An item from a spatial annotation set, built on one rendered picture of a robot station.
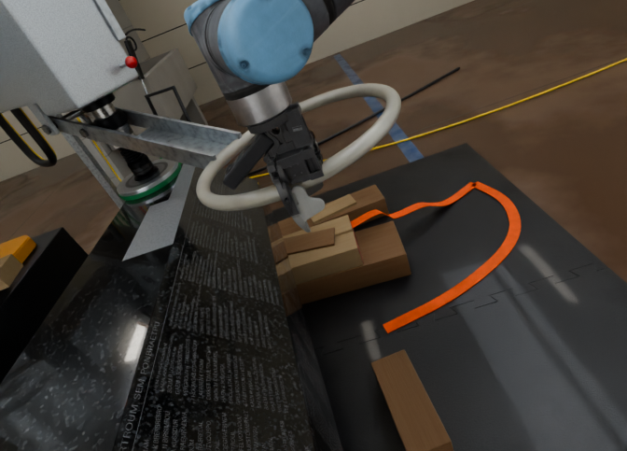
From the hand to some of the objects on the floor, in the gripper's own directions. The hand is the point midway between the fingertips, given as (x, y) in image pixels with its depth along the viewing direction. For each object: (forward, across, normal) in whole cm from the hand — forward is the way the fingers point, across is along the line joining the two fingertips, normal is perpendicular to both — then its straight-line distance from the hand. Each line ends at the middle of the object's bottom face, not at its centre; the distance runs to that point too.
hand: (302, 218), depth 69 cm
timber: (+85, +4, -3) cm, 85 cm away
